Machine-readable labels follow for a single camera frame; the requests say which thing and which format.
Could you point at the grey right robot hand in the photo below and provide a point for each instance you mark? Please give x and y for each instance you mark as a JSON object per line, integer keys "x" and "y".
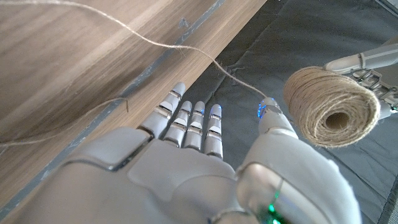
{"x": 174, "y": 180}

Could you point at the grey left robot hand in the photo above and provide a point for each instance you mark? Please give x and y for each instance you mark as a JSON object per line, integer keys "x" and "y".
{"x": 382, "y": 59}

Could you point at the dark grey cloth mat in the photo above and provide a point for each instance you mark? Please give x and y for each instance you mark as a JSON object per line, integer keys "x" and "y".
{"x": 280, "y": 31}

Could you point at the grey marking tape strip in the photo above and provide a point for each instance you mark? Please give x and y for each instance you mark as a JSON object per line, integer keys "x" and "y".
{"x": 124, "y": 91}

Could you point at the jute twine spool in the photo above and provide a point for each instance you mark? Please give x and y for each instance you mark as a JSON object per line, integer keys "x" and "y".
{"x": 311, "y": 102}

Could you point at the jute twine strand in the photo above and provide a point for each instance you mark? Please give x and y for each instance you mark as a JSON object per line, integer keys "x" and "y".
{"x": 177, "y": 46}

